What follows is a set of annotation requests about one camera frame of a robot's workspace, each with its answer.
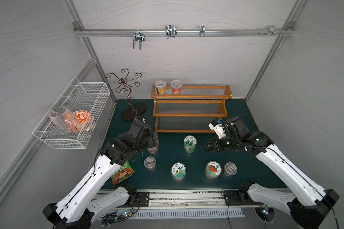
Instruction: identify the small clear yellow seed container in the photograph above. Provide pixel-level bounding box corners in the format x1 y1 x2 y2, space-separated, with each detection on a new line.
154 80 167 95

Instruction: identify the small clear red seed container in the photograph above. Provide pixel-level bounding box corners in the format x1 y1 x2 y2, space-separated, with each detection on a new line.
171 80 183 94

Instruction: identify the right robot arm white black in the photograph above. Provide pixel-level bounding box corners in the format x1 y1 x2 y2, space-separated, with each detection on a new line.
203 117 340 229

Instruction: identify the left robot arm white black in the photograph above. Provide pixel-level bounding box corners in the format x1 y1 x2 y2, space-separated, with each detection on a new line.
43 121 159 229

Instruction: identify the wooden two-tier shelf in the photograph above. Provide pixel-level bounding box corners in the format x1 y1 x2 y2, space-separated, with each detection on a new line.
151 85 232 133

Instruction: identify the jar with purple flower lid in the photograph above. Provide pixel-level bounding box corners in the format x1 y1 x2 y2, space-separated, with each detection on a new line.
147 146 160 154

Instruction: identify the jar with green tree lid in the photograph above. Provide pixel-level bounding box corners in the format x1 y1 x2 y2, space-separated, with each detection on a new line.
183 135 197 153

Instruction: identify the jar with tomato lid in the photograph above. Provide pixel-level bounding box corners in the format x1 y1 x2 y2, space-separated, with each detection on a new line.
204 161 222 181

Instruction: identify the black metal jewelry stand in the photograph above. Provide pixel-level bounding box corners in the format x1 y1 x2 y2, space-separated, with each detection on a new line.
106 68 147 121

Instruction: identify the green snack bag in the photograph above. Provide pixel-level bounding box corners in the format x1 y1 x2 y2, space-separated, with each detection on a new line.
111 161 135 186

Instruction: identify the jar with carrot lid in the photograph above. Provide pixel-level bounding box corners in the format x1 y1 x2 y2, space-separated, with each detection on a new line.
171 162 186 182

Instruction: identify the orange patterned bowl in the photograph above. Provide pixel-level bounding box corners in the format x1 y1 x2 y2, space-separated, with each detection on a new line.
70 110 92 132

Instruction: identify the clear glass cup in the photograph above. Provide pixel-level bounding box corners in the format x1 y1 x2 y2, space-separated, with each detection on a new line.
48 106 77 131

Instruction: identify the black round floor fan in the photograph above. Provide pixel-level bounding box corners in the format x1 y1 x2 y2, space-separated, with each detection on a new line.
255 207 276 222

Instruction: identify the metal double hook left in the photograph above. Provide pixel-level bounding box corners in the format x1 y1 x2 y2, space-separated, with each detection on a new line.
133 31 145 50

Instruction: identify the metal double hook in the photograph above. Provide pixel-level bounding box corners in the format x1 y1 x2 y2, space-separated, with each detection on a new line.
165 25 177 40
133 31 145 50

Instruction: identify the metal double hook middle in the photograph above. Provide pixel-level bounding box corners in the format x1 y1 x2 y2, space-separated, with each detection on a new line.
165 25 177 40

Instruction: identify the small metal hook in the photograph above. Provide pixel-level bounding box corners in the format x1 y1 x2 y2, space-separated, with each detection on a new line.
199 25 205 37

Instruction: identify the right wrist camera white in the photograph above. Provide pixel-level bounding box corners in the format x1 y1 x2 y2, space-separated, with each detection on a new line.
208 119 226 139

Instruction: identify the aluminium front rail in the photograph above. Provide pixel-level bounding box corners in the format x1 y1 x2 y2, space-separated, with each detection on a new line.
68 187 304 211

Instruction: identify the aluminium rail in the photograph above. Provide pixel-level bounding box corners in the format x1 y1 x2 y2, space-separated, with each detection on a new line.
68 187 304 211
74 28 295 38

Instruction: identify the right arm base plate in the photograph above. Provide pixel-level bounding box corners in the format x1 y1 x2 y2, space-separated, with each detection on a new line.
221 189 261 206

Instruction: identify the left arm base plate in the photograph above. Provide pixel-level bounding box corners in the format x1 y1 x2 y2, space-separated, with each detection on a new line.
117 191 150 208

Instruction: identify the white wire basket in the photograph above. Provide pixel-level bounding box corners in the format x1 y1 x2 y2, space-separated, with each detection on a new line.
32 77 110 149

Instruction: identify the white slotted cable duct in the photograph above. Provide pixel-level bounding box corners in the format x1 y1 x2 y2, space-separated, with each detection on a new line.
131 207 245 219

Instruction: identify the aluminium top rail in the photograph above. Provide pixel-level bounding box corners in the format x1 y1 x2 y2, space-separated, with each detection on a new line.
74 28 295 38

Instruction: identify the metal bracket hook right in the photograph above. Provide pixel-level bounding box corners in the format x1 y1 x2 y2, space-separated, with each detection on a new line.
258 26 284 37

